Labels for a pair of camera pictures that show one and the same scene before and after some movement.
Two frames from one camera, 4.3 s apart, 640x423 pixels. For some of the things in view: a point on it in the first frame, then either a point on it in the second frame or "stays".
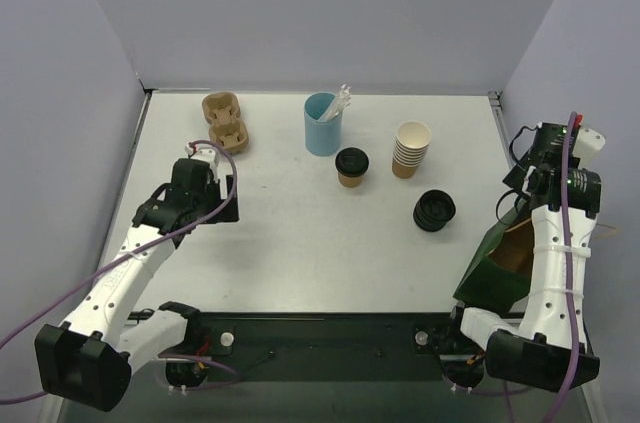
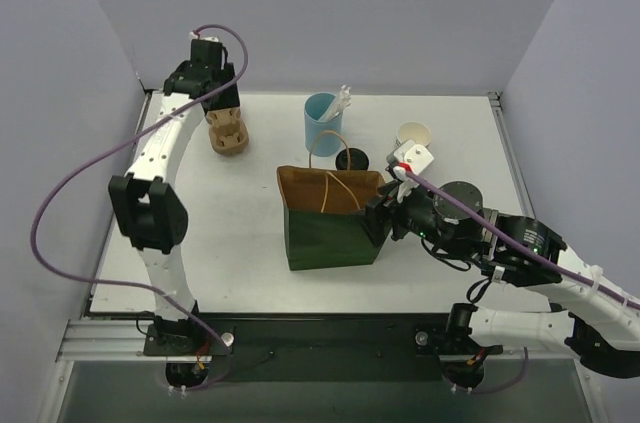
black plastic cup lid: x=352 y=162 stays
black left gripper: x=226 y=200 to x=222 y=99
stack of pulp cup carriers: x=221 y=110 stays
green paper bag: x=504 y=280 to x=324 y=212
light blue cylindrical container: x=323 y=137 stays
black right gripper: x=516 y=175 to x=378 y=213
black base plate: x=327 y=346 stays
